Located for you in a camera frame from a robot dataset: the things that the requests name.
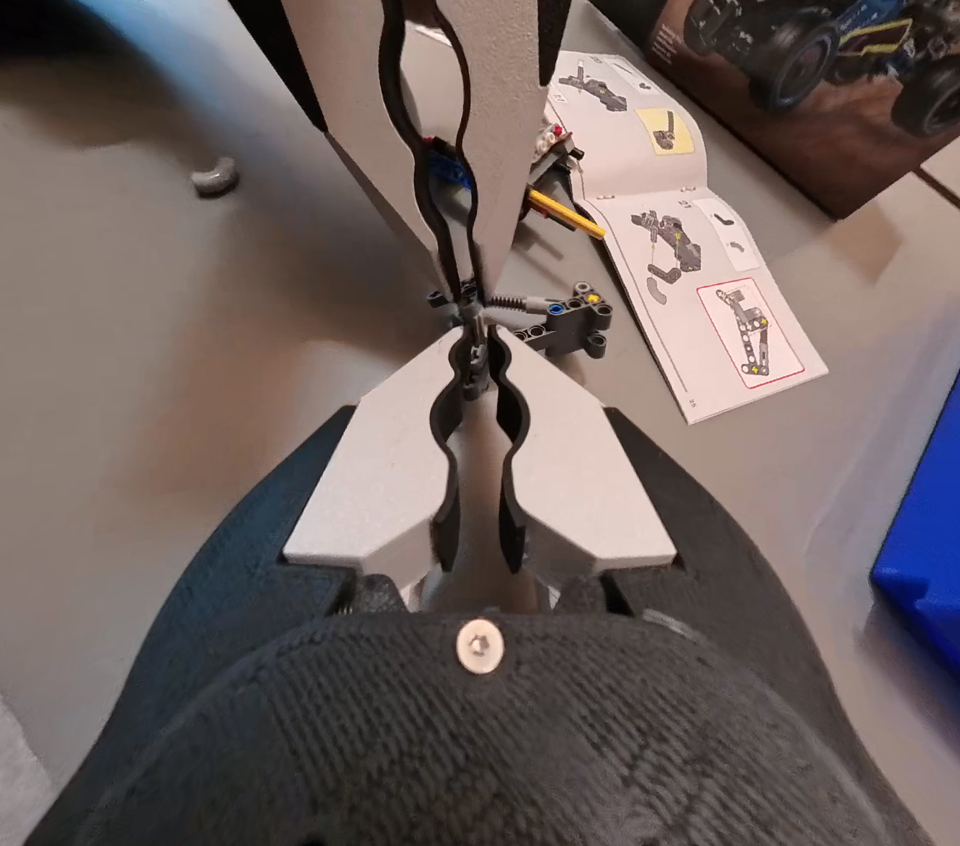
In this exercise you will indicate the blue plastic storage bin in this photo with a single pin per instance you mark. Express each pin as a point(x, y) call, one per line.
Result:
point(922, 546)

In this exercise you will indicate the yellow lego axle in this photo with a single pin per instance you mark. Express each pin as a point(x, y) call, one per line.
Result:
point(570, 215)

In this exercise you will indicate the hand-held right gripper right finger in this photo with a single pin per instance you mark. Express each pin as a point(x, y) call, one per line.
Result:
point(592, 486)

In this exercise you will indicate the curved grey lego piece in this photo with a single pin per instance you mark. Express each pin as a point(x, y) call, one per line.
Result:
point(216, 176)

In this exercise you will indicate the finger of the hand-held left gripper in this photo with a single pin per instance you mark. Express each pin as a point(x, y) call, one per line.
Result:
point(330, 35)
point(499, 35)

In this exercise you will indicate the lego instruction booklet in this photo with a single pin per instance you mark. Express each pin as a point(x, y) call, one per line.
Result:
point(675, 351)

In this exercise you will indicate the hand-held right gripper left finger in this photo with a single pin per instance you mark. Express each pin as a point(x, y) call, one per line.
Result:
point(360, 486)

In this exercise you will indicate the lego set cardboard box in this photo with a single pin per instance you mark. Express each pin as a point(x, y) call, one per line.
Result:
point(750, 35)

